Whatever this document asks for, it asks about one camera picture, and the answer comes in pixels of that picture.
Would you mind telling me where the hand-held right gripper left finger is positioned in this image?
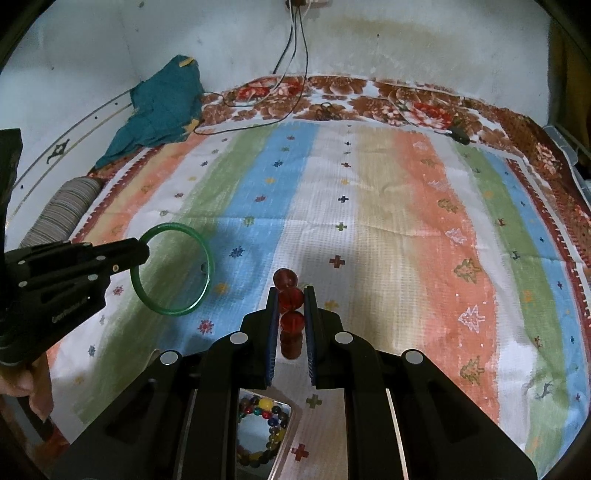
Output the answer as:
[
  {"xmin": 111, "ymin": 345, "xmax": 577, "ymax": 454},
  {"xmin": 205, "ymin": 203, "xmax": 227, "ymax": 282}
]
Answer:
[{"xmin": 51, "ymin": 286, "xmax": 282, "ymax": 480}]

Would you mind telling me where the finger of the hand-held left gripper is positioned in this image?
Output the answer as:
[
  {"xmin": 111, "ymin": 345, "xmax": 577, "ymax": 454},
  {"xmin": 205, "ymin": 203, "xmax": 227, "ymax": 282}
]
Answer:
[
  {"xmin": 14, "ymin": 265, "xmax": 118, "ymax": 303},
  {"xmin": 4, "ymin": 237, "xmax": 151, "ymax": 274}
]

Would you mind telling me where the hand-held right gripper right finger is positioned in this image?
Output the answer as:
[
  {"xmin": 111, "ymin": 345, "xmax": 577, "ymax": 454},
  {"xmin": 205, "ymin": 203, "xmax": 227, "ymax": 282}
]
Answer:
[{"xmin": 305, "ymin": 285, "xmax": 539, "ymax": 480}]

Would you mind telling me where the red bead bracelet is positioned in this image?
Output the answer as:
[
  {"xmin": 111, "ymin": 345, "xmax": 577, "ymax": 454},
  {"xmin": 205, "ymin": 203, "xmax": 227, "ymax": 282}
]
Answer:
[{"xmin": 272, "ymin": 268, "xmax": 305, "ymax": 360}]

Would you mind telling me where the yellow and dark bead bracelet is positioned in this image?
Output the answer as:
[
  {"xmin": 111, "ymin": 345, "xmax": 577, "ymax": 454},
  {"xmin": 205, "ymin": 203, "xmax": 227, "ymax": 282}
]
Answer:
[{"xmin": 236, "ymin": 393, "xmax": 291, "ymax": 469}]

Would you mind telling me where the green bangle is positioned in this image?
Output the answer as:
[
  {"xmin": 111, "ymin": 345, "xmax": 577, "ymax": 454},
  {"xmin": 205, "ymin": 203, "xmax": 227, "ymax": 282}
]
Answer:
[{"xmin": 130, "ymin": 223, "xmax": 215, "ymax": 317}]

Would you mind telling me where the silver metal tin box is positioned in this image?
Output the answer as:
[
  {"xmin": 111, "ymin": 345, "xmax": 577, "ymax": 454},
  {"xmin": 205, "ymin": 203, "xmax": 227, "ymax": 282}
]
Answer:
[{"xmin": 233, "ymin": 388, "xmax": 303, "ymax": 480}]

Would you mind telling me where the person's left hand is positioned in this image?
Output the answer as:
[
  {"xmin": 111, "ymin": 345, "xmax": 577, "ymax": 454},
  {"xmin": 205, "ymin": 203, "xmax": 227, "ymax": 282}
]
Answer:
[{"xmin": 0, "ymin": 357, "xmax": 52, "ymax": 423}]

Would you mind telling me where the grey striped bolster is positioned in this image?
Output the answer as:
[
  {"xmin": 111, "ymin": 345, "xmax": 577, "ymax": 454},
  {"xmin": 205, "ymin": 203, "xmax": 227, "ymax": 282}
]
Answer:
[{"xmin": 21, "ymin": 176, "xmax": 105, "ymax": 250}]

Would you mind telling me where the colourful striped blanket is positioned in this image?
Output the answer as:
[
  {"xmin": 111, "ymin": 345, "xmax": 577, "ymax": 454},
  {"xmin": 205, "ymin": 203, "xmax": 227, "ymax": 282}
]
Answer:
[{"xmin": 46, "ymin": 121, "xmax": 591, "ymax": 480}]

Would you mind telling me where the teal cloth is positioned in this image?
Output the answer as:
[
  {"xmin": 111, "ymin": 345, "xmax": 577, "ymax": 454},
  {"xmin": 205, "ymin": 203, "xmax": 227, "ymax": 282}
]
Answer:
[{"xmin": 95, "ymin": 55, "xmax": 204, "ymax": 171}]

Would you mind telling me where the mustard hanging garment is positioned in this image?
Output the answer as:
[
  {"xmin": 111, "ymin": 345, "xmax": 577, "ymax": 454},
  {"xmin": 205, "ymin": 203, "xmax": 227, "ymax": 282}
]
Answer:
[{"xmin": 549, "ymin": 28, "xmax": 591, "ymax": 130}]

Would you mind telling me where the thin cable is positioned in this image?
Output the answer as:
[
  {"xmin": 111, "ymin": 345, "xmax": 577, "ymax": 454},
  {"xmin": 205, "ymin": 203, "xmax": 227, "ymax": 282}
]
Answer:
[{"xmin": 221, "ymin": 7, "xmax": 296, "ymax": 109}]

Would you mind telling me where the long black cable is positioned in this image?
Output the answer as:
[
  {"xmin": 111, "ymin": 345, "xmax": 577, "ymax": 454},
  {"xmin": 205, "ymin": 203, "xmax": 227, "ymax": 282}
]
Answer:
[{"xmin": 193, "ymin": 7, "xmax": 311, "ymax": 136}]

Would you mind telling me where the white wire basket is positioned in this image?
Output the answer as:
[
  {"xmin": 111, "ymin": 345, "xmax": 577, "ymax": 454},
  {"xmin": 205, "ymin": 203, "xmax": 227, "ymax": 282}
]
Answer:
[{"xmin": 545, "ymin": 124, "xmax": 591, "ymax": 204}]

